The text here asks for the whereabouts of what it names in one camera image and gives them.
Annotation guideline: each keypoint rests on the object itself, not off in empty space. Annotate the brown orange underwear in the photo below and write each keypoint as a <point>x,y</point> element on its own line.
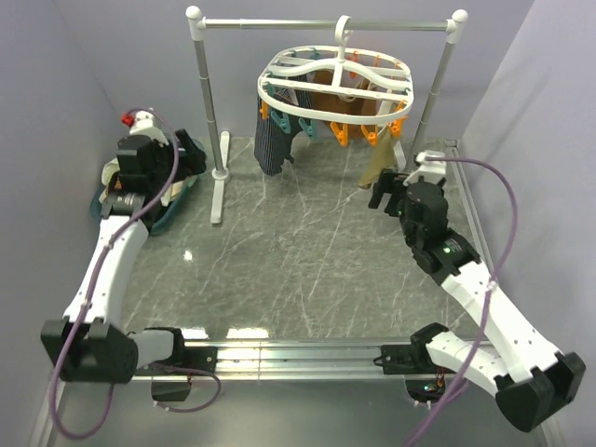
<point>346,105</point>

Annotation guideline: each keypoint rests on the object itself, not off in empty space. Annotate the khaki tan underwear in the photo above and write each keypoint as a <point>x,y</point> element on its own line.
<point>382,157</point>

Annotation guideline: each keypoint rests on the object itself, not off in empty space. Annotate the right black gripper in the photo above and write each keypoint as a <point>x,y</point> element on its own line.
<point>398,189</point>

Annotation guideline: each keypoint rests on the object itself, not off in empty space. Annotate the white silver clothes rack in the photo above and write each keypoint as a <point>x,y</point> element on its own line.
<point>220,140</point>

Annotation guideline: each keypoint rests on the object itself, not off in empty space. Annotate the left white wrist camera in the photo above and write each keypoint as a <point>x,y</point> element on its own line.
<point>143,123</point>

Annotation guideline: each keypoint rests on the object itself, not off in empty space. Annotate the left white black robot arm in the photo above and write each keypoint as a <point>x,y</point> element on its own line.
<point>87,344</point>

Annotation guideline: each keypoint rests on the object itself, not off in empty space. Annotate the navy striped underwear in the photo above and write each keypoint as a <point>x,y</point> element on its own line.
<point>272,145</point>

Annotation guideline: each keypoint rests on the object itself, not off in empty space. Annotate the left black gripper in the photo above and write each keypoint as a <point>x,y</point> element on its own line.
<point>194,159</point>

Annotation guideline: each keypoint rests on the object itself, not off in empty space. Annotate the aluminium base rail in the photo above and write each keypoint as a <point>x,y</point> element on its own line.
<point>254,392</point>

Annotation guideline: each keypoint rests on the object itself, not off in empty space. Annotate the teal plastic laundry basket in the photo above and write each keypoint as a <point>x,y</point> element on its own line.
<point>155,219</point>

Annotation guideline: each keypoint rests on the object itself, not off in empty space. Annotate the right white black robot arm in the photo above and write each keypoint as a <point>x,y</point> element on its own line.
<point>530,378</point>

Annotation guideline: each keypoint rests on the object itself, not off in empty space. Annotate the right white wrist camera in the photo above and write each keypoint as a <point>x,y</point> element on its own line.
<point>430,168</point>

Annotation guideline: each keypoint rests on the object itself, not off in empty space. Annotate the white round clip hanger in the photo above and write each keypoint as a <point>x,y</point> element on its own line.
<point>339,72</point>

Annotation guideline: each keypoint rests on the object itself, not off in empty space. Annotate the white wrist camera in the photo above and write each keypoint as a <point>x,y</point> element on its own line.
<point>143,123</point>
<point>430,168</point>

